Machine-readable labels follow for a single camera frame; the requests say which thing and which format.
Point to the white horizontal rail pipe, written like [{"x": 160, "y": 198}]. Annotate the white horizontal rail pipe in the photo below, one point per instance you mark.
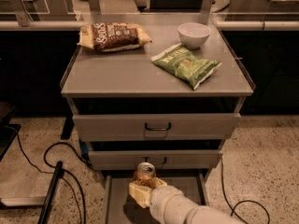
[{"x": 221, "y": 25}]

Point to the brown snack bag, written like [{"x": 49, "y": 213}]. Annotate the brown snack bag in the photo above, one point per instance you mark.
[{"x": 113, "y": 36}]

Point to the dark furniture left edge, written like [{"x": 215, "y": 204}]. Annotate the dark furniture left edge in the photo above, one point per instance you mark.
[{"x": 7, "y": 131}]

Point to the green chip bag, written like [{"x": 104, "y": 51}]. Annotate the green chip bag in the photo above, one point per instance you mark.
[{"x": 181, "y": 63}]

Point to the orange soda can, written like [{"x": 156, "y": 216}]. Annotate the orange soda can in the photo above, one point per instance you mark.
[{"x": 145, "y": 175}]

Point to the top drawer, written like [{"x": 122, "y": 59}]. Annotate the top drawer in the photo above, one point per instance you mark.
[{"x": 92, "y": 128}]

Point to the grey drawer cabinet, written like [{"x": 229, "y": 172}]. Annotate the grey drawer cabinet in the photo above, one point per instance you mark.
[{"x": 127, "y": 82}]

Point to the black bar on floor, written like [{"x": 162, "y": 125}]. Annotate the black bar on floor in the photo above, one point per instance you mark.
[{"x": 58, "y": 173}]

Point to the white bowl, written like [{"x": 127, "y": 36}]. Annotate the white bowl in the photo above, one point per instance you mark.
[{"x": 193, "y": 35}]

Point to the bottom drawer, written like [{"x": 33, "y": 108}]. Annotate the bottom drawer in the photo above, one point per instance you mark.
[{"x": 121, "y": 208}]

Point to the drawer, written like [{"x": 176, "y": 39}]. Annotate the drawer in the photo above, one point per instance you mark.
[
  {"x": 121, "y": 208},
  {"x": 161, "y": 159},
  {"x": 92, "y": 128}
]

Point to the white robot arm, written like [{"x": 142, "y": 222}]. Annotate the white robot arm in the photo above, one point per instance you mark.
[{"x": 169, "y": 205}]

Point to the middle drawer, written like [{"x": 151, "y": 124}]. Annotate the middle drawer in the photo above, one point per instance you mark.
[{"x": 161, "y": 159}]

